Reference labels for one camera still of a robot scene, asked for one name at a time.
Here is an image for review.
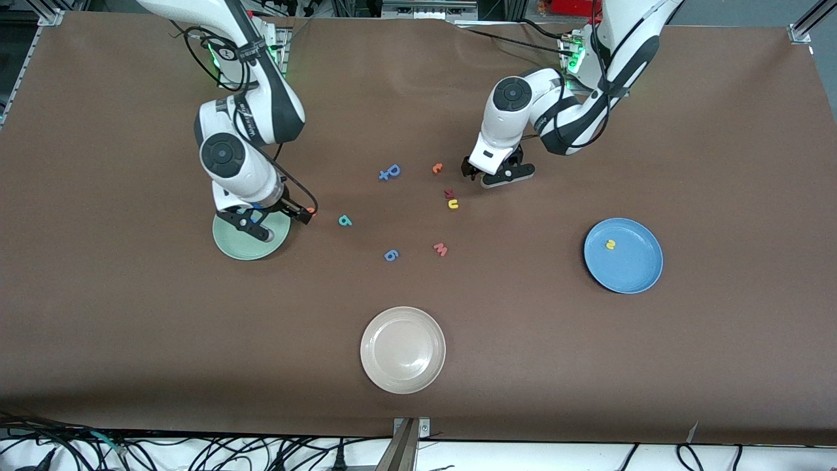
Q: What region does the pale green plate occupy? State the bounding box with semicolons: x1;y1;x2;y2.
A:
212;208;292;261

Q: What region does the brown paper table cover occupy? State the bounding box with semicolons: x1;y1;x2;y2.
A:
0;12;837;447

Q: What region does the blue plate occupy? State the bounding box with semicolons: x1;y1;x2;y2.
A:
583;218;664;294

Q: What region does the black metal rack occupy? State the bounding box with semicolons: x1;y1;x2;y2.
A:
381;0;478;20

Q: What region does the red box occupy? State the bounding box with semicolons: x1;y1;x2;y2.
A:
551;0;604;17

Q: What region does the beige plate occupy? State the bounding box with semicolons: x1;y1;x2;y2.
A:
360;306;447;394

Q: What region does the aluminium profile bar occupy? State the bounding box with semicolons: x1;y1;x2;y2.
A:
788;0;837;45

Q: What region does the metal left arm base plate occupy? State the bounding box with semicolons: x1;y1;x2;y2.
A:
558;33;599;89

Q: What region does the black cable on table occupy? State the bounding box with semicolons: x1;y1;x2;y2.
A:
458;18;576;58

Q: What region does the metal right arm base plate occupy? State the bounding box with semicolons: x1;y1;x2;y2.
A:
262;18;292;73

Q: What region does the metal table bracket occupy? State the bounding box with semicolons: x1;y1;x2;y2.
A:
376;417;431;471

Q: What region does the teal cable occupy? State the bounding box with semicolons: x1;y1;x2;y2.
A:
92;430;126;457

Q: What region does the black looped cable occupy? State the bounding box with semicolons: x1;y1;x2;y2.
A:
675;443;706;471

